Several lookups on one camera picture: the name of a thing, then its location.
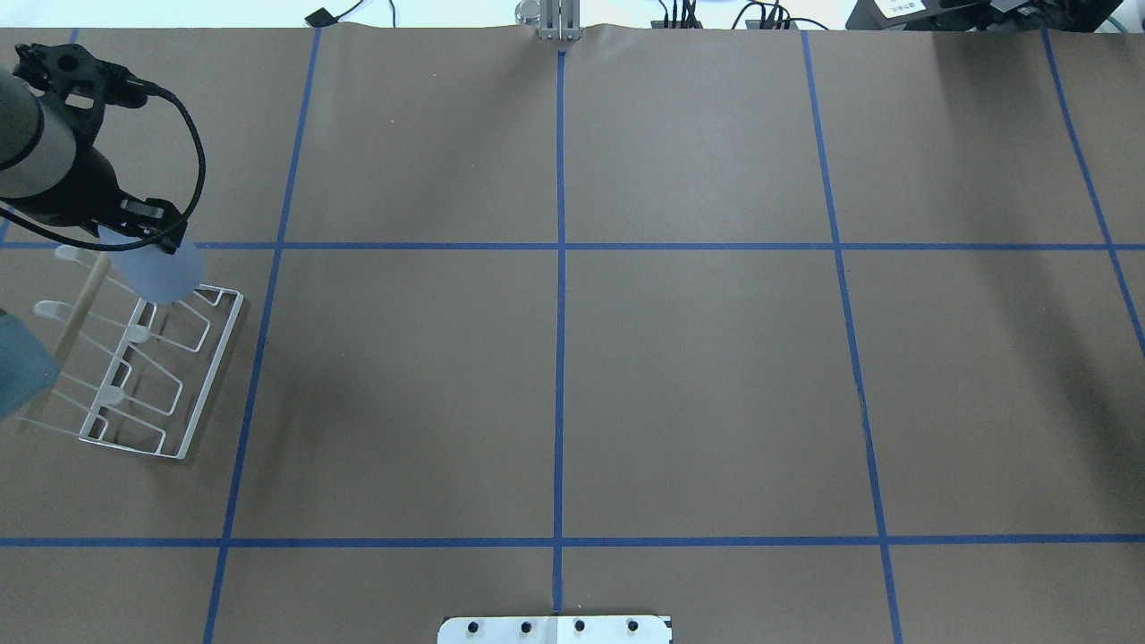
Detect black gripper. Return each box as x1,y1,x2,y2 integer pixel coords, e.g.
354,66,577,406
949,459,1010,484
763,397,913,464
13,42,189,254

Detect white wire cup holder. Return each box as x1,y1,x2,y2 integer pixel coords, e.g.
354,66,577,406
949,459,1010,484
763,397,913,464
15,246,246,461

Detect small black square device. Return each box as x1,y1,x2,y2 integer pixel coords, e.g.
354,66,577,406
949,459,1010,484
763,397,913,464
305,7,338,29

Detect black laptop computer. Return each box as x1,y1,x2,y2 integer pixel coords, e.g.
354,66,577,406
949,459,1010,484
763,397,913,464
844,1,1122,33

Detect light blue plastic cup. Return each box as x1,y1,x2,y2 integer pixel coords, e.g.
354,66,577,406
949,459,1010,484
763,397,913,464
109,238,206,305

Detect small silver metal cylinder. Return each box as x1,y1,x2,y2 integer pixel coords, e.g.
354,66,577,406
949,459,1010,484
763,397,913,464
514,0,540,26

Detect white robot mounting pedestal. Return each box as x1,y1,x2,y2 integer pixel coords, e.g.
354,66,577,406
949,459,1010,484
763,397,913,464
437,614,674,643

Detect aluminium frame post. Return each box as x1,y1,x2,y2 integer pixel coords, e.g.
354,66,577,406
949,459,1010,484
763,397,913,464
536,0,583,42

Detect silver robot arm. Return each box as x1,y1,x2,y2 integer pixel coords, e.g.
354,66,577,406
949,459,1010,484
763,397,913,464
1,42,206,254

